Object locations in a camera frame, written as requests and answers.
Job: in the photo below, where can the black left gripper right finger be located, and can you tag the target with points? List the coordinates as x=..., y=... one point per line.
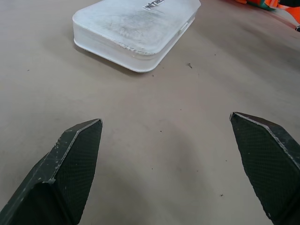
x=269, y=164

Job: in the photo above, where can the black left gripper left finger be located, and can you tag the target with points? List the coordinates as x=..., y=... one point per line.
x=68, y=173

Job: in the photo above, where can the white plastic lidded box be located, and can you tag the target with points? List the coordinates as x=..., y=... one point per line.
x=131, y=32

